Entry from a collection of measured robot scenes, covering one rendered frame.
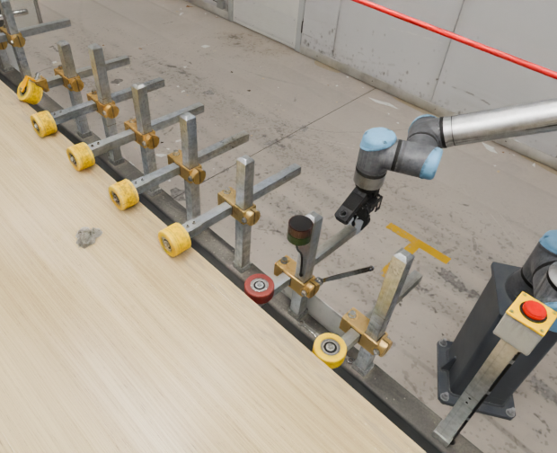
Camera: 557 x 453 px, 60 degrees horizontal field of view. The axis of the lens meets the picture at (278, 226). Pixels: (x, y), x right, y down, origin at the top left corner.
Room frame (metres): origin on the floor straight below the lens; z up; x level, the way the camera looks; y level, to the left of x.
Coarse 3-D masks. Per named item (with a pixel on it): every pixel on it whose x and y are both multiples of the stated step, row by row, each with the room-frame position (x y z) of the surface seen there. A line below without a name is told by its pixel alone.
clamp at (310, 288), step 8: (288, 256) 0.95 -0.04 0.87; (280, 264) 0.92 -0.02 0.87; (288, 264) 0.92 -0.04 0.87; (280, 272) 0.91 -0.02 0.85; (288, 272) 0.89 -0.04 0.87; (296, 280) 0.87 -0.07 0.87; (312, 280) 0.87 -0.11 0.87; (296, 288) 0.86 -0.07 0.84; (304, 288) 0.85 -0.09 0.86; (312, 288) 0.85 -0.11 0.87; (312, 296) 0.85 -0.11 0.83
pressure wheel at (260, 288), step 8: (248, 280) 0.82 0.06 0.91; (256, 280) 0.82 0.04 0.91; (264, 280) 0.83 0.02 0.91; (272, 280) 0.83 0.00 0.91; (248, 288) 0.79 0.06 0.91; (256, 288) 0.80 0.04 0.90; (264, 288) 0.80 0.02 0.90; (272, 288) 0.80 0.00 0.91; (248, 296) 0.78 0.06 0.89; (256, 296) 0.77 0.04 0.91; (264, 296) 0.77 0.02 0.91; (272, 296) 0.80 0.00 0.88
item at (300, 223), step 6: (300, 216) 0.87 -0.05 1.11; (294, 222) 0.85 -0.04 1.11; (300, 222) 0.85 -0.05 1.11; (306, 222) 0.85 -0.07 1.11; (294, 228) 0.83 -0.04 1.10; (300, 228) 0.83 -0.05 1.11; (306, 228) 0.83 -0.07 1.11; (300, 252) 0.85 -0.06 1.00; (300, 264) 0.86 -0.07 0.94; (300, 270) 0.86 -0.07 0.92; (300, 276) 0.87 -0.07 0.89
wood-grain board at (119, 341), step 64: (0, 128) 1.40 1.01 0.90; (0, 192) 1.07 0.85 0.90; (64, 192) 1.10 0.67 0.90; (0, 256) 0.82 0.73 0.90; (64, 256) 0.84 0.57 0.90; (128, 256) 0.86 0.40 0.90; (192, 256) 0.89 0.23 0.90; (0, 320) 0.62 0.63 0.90; (64, 320) 0.64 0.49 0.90; (128, 320) 0.66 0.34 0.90; (192, 320) 0.68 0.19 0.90; (256, 320) 0.70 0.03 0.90; (0, 384) 0.47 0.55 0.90; (64, 384) 0.48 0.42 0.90; (128, 384) 0.50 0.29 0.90; (192, 384) 0.52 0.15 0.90; (256, 384) 0.53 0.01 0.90; (320, 384) 0.55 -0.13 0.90; (0, 448) 0.34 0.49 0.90; (64, 448) 0.36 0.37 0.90; (128, 448) 0.37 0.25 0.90; (192, 448) 0.38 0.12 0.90; (256, 448) 0.39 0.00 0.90; (320, 448) 0.41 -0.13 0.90; (384, 448) 0.42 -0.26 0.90
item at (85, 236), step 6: (84, 228) 0.94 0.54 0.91; (96, 228) 0.95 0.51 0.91; (78, 234) 0.92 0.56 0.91; (84, 234) 0.91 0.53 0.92; (90, 234) 0.92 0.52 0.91; (96, 234) 0.93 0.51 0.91; (78, 240) 0.90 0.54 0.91; (84, 240) 0.90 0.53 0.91; (90, 240) 0.90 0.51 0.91; (78, 246) 0.88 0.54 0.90; (84, 246) 0.88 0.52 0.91
